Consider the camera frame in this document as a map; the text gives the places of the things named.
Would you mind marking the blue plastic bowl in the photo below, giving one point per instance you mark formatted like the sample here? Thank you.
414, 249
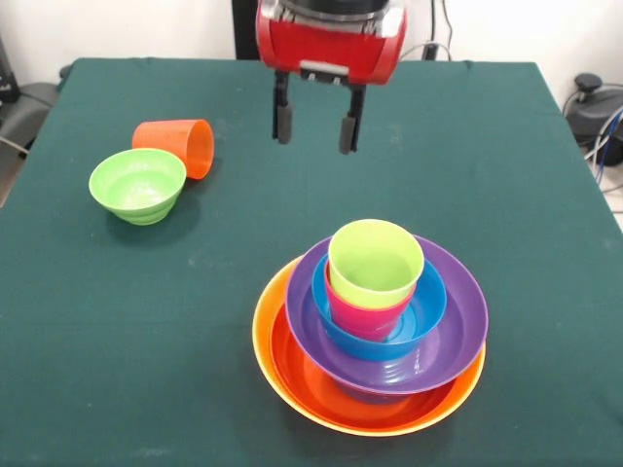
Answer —
428, 301

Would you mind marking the orange plastic bowl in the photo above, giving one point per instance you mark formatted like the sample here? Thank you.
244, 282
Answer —
265, 321

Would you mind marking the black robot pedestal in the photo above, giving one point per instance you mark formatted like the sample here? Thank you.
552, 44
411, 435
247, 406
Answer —
245, 29

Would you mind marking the green plastic bowl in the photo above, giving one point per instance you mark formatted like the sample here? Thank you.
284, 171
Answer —
138, 187

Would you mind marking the red-orange plastic bowl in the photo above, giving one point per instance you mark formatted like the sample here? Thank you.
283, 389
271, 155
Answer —
302, 370

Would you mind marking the purple plastic bowl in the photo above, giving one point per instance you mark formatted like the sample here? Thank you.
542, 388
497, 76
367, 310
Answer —
462, 311

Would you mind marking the green plastic cup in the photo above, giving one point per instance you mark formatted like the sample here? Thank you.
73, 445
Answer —
375, 267

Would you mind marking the crimson pink plastic cup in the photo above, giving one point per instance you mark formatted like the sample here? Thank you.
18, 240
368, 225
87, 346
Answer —
360, 321

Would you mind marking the dark green tablecloth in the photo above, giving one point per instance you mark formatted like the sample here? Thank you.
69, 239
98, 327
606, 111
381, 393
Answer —
146, 389

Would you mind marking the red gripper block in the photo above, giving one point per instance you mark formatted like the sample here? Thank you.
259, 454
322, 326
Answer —
331, 51

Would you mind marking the orange-red plastic cup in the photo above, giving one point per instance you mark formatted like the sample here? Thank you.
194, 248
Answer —
165, 138

